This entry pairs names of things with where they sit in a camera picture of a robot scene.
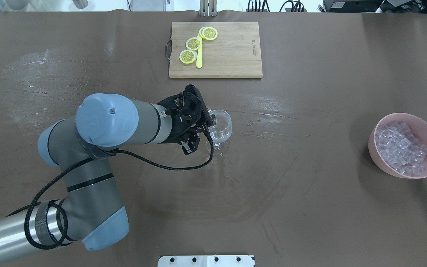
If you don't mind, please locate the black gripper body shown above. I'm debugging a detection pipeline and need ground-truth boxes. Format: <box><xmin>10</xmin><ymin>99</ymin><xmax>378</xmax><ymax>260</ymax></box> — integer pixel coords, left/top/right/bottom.
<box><xmin>157</xmin><ymin>85</ymin><xmax>212</xmax><ymax>144</ymax></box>

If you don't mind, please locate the steel jigger cup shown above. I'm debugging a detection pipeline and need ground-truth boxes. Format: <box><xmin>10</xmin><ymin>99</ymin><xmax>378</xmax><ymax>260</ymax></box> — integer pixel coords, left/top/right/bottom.
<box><xmin>207</xmin><ymin>108</ymin><xmax>217</xmax><ymax>127</ymax></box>

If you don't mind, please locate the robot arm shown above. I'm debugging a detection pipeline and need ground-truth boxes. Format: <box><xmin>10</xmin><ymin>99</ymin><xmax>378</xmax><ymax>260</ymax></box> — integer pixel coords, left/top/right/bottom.
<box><xmin>0</xmin><ymin>85</ymin><xmax>216</xmax><ymax>264</ymax></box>

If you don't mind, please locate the clear wine glass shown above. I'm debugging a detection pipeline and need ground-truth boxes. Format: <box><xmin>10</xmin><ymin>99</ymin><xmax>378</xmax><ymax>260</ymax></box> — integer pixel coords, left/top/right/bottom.
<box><xmin>209</xmin><ymin>109</ymin><xmax>233</xmax><ymax>156</ymax></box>

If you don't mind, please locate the pile of clear ice cubes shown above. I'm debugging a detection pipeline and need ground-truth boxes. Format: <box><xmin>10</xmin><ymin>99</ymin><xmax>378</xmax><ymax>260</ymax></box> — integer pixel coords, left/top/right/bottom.
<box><xmin>374</xmin><ymin>121</ymin><xmax>427</xmax><ymax>177</ymax></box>

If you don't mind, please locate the lemon slice middle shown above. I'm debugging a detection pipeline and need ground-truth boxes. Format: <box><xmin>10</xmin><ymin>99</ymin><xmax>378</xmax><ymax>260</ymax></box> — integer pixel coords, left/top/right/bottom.
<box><xmin>185</xmin><ymin>37</ymin><xmax>203</xmax><ymax>51</ymax></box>

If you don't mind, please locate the wooden cutting board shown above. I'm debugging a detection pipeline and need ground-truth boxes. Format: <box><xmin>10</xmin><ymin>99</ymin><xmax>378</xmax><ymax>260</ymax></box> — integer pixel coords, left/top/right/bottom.
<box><xmin>168</xmin><ymin>22</ymin><xmax>263</xmax><ymax>78</ymax></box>

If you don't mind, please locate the lemon slice far pair back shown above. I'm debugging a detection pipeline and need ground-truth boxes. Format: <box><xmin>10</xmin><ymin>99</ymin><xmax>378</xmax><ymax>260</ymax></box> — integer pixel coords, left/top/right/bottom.
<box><xmin>199</xmin><ymin>26</ymin><xmax>206</xmax><ymax>39</ymax></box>

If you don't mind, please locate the lemon slice pair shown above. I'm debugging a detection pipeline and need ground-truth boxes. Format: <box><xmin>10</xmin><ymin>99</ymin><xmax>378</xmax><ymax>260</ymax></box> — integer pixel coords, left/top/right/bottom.
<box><xmin>199</xmin><ymin>26</ymin><xmax>206</xmax><ymax>39</ymax></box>
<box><xmin>203</xmin><ymin>26</ymin><xmax>218</xmax><ymax>41</ymax></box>

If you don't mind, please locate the lemon slice far pair front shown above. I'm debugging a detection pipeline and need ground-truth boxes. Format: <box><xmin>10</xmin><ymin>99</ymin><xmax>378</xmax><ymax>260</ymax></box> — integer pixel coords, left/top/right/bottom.
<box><xmin>203</xmin><ymin>26</ymin><xmax>218</xmax><ymax>41</ymax></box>

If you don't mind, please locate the brown table mat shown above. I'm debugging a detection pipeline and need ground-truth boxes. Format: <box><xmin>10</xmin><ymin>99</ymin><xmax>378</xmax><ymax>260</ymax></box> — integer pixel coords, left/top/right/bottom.
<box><xmin>0</xmin><ymin>10</ymin><xmax>427</xmax><ymax>267</ymax></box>

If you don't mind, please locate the pink bowl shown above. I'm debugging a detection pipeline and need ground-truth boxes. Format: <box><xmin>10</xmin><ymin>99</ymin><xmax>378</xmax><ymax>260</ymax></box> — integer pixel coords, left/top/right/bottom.
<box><xmin>368</xmin><ymin>113</ymin><xmax>427</xmax><ymax>179</ymax></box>

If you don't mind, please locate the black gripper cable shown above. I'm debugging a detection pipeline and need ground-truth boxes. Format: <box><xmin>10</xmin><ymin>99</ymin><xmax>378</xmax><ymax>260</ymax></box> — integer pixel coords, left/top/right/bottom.
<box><xmin>6</xmin><ymin>108</ymin><xmax>215</xmax><ymax>250</ymax></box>

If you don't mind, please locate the lemon slice near handle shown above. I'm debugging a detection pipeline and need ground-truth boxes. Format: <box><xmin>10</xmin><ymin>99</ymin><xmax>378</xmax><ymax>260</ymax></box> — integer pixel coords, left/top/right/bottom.
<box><xmin>179</xmin><ymin>49</ymin><xmax>197</xmax><ymax>64</ymax></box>

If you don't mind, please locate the aluminium frame post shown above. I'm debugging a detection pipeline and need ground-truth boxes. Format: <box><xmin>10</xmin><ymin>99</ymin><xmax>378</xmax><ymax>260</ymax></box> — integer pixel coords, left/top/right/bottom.
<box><xmin>199</xmin><ymin>0</ymin><xmax>218</xmax><ymax>17</ymax></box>

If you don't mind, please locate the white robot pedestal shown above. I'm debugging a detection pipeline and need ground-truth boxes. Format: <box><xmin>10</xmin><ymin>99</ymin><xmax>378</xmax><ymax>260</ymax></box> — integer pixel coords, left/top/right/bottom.
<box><xmin>157</xmin><ymin>255</ymin><xmax>256</xmax><ymax>267</ymax></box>

